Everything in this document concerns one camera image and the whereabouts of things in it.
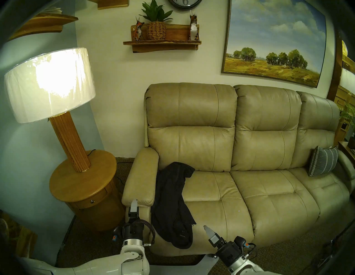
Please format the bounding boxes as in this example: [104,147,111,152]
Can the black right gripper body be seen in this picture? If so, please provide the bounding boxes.
[215,236,247,267]

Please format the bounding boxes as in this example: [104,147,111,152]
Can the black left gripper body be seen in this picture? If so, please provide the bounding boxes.
[122,212,145,241]

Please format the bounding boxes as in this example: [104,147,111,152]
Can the black jacket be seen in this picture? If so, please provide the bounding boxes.
[151,162,197,249]

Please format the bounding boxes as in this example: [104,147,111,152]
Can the beige leather three-seat sofa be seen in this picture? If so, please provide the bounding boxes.
[121,82,355,257]

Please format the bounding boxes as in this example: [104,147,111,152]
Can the pale grey robot torso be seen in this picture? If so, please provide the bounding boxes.
[149,254,220,275]

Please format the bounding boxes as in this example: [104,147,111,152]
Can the round wooden side table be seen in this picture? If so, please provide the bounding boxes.
[49,150,125,232]

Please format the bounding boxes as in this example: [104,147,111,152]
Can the wood-framed leaning picture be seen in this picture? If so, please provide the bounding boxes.
[0,209,38,259]

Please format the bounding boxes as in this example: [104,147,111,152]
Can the grey striped throw pillow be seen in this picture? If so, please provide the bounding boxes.
[308,146,339,177]

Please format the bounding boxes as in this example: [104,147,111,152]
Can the table lamp with white shade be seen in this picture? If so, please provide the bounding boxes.
[4,47,96,173]

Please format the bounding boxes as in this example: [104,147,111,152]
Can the dark wooden end table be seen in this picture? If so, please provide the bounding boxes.
[339,141,355,167]

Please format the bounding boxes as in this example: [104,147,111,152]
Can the orange fox figurine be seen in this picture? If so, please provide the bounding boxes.
[133,17,145,41]

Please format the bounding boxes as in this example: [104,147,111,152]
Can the green plant in woven pot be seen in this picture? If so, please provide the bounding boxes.
[139,0,174,40]

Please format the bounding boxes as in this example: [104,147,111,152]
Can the leafy green houseplant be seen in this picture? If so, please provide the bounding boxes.
[339,104,355,149]

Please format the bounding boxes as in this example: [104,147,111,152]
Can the tall white fox figurine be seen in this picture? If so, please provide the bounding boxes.
[189,10,199,41]

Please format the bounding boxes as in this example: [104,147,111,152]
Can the tall wooden cabinet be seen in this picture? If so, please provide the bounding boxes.
[327,33,355,146]

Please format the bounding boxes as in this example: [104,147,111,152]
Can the framed landscape painting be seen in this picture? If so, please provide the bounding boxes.
[221,0,327,88]

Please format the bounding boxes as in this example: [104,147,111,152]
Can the wooden corner shelf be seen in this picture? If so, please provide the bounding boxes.
[8,12,79,41]

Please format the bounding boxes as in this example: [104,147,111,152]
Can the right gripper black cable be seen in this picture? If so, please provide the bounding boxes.
[241,241,257,259]

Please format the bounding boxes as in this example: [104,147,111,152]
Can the live-edge wooden wall shelf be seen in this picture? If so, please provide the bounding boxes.
[123,24,202,53]

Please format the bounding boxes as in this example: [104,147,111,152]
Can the small wooden wall shelf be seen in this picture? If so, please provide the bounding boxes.
[89,0,129,10]

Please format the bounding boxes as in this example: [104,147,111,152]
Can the round black wall clock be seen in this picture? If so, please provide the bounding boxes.
[168,0,203,11]

